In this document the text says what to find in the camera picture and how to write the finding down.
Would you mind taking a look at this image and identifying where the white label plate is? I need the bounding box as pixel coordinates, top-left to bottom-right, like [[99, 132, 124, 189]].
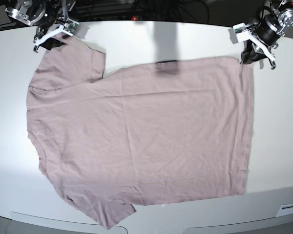
[[276, 203, 293, 217]]

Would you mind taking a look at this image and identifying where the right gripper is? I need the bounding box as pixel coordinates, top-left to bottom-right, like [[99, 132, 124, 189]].
[[33, 19, 70, 52]]

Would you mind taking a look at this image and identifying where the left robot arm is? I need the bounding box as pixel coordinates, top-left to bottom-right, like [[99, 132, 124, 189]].
[[232, 0, 293, 69]]

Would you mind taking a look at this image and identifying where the pink T-shirt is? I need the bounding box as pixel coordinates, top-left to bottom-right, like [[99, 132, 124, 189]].
[[27, 36, 254, 229]]

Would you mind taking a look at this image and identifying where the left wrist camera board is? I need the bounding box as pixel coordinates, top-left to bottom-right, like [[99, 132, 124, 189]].
[[229, 23, 249, 44]]

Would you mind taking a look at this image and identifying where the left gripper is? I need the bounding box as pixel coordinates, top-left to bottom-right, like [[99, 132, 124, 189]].
[[241, 14, 281, 70]]

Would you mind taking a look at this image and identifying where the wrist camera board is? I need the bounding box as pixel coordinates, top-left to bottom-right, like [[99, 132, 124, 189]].
[[63, 20, 79, 36], [229, 23, 249, 44]]

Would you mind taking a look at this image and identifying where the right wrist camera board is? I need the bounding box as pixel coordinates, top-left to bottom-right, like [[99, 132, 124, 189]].
[[63, 20, 79, 36]]

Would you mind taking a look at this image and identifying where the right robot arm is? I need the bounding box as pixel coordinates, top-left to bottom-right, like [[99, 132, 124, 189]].
[[5, 0, 79, 53]]

